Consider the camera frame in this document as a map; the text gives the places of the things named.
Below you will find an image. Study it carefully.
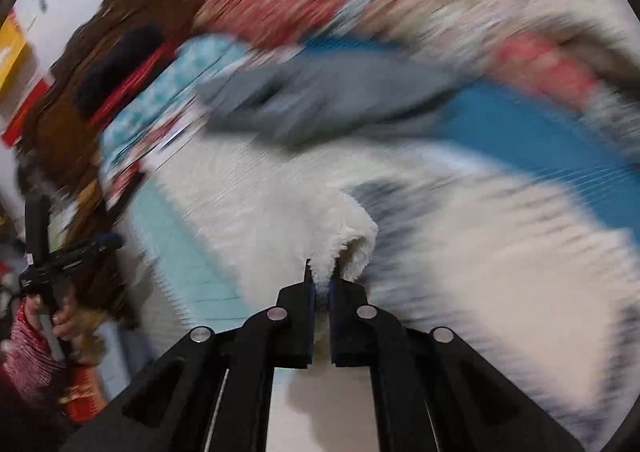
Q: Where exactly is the red cloth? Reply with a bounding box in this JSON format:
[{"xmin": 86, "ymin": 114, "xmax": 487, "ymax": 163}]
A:
[{"xmin": 89, "ymin": 41, "xmax": 178, "ymax": 129}]

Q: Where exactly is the person's left forearm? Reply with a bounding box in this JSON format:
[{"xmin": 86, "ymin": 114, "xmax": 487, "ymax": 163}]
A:
[{"xmin": 0, "ymin": 305, "xmax": 68, "ymax": 400}]

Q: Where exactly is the light teal quilt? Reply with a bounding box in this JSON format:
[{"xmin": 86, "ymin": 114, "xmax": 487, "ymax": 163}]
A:
[{"xmin": 127, "ymin": 179, "xmax": 261, "ymax": 325}]

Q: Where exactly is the blue blanket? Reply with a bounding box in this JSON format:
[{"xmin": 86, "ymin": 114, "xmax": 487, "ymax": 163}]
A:
[{"xmin": 300, "ymin": 32, "xmax": 640, "ymax": 244}]

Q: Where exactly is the person's left hand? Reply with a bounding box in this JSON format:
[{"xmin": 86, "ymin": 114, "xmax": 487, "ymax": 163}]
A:
[{"xmin": 24, "ymin": 289, "xmax": 80, "ymax": 340}]

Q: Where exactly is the carved wooden headboard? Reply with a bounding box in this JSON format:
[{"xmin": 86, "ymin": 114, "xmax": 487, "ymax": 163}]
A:
[{"xmin": 14, "ymin": 0, "xmax": 261, "ymax": 328}]

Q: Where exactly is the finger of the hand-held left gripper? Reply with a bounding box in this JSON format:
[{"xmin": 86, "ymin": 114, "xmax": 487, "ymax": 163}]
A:
[{"xmin": 50, "ymin": 232, "xmax": 124, "ymax": 274}]

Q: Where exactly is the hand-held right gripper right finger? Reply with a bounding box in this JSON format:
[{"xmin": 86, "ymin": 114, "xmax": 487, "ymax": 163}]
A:
[{"xmin": 329, "ymin": 276, "xmax": 587, "ymax": 452}]

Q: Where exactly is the red patterned quilt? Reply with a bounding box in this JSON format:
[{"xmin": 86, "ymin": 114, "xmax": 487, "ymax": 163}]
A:
[{"xmin": 192, "ymin": 0, "xmax": 603, "ymax": 106}]

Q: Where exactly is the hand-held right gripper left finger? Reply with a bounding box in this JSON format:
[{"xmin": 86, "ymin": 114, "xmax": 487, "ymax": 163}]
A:
[{"xmin": 60, "ymin": 259, "xmax": 317, "ymax": 452}]

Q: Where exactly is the grey beige blanket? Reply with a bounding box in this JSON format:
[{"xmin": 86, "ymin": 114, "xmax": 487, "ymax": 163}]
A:
[{"xmin": 520, "ymin": 0, "xmax": 640, "ymax": 98}]

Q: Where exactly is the dark blue cushion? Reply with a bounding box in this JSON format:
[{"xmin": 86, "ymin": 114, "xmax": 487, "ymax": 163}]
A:
[{"xmin": 74, "ymin": 21, "xmax": 167, "ymax": 117}]

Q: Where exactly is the grey garment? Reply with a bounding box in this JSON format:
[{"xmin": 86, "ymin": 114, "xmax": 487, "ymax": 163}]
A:
[{"xmin": 194, "ymin": 51, "xmax": 463, "ymax": 149}]

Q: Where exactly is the teal patterned cloth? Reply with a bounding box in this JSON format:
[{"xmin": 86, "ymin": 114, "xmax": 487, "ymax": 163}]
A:
[{"xmin": 96, "ymin": 32, "xmax": 256, "ymax": 185}]

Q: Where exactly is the red wall calendar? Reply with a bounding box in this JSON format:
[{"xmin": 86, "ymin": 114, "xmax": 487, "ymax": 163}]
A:
[{"xmin": 2, "ymin": 74, "xmax": 52, "ymax": 148}]

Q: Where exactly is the white fluffy spotted sweater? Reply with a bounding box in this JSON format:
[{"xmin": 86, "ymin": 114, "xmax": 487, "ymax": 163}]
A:
[{"xmin": 120, "ymin": 135, "xmax": 640, "ymax": 452}]

